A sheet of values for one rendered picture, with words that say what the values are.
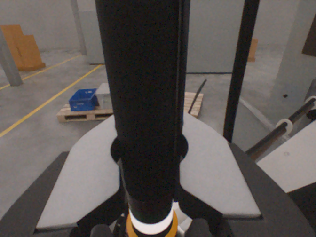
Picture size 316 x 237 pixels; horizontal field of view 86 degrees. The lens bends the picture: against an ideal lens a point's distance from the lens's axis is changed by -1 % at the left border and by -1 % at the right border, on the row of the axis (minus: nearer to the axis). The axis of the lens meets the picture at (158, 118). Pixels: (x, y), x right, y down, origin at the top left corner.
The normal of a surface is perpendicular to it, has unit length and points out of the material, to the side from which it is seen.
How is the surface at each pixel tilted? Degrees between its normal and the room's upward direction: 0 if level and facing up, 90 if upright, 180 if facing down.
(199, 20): 90
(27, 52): 90
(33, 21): 90
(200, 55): 90
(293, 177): 50
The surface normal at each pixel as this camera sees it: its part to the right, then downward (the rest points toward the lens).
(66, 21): -0.04, 0.50
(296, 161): -0.78, -0.53
